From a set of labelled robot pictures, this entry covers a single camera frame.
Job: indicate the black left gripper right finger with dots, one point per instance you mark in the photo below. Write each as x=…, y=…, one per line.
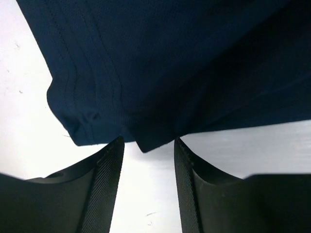
x=213, y=201

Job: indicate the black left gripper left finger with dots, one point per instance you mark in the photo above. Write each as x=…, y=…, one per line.
x=77, y=199

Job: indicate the navy blue shorts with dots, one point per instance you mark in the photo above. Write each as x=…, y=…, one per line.
x=154, y=70

